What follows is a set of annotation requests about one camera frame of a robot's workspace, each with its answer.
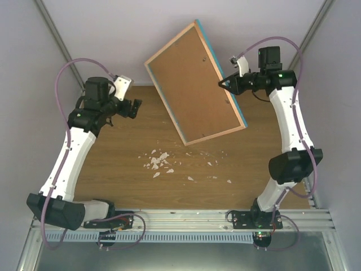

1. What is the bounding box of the brown backing board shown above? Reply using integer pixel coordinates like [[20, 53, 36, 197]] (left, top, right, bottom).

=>
[[148, 25, 243, 142]]

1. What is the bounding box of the blue wooden picture frame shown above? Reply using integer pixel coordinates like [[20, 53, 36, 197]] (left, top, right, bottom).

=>
[[143, 19, 248, 147]]

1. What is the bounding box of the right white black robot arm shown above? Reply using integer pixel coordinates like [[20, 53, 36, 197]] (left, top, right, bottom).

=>
[[218, 46, 323, 229]]

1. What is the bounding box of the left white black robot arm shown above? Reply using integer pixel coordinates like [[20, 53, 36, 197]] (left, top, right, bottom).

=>
[[27, 76, 142, 230]]

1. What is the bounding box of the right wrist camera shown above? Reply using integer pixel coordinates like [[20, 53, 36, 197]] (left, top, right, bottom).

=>
[[230, 56, 249, 77]]

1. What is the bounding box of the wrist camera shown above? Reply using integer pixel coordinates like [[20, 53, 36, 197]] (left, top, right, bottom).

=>
[[109, 75, 134, 101], [230, 56, 249, 77]]

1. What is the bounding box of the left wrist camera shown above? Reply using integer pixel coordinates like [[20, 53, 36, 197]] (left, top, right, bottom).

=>
[[109, 75, 134, 101]]

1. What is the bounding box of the right aluminium corner post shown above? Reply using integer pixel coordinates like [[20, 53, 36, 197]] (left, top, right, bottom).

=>
[[300, 0, 336, 56]]

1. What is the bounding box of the aluminium corner post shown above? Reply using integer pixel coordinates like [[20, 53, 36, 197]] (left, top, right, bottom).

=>
[[300, 0, 336, 56], [33, 0, 84, 91]]

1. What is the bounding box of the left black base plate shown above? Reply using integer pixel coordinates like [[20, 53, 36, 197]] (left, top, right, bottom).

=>
[[82, 211, 134, 231]]

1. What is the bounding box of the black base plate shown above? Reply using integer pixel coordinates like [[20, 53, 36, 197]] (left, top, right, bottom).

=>
[[225, 210, 283, 230], [82, 211, 134, 231]]

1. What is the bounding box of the aluminium front rail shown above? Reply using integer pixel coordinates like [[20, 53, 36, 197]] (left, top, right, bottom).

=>
[[30, 208, 335, 233]]

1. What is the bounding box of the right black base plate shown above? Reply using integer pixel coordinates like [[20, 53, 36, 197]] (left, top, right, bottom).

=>
[[225, 210, 283, 230]]

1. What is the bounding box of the left aluminium corner post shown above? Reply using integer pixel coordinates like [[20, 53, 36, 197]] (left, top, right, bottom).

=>
[[33, 0, 84, 91]]

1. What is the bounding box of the grey slotted cable duct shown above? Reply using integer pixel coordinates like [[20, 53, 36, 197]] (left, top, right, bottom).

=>
[[42, 231, 254, 243]]

